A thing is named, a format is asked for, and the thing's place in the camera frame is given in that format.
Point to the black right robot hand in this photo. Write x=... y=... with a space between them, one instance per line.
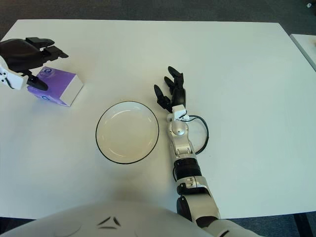
x=179 y=95

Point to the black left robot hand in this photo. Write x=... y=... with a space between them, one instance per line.
x=19 y=53

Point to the purple tissue paper pack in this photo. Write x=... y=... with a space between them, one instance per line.
x=66 y=86

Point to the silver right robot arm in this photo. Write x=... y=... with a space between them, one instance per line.
x=179 y=130

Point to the white plate with black rim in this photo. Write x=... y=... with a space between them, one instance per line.
x=127 y=132

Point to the adjacent white table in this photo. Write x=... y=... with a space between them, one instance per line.
x=307 y=47

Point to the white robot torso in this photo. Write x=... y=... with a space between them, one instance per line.
x=111 y=217

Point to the small white floor object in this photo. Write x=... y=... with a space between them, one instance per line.
x=308 y=5

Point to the black table leg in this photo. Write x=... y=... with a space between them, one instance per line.
x=301 y=225

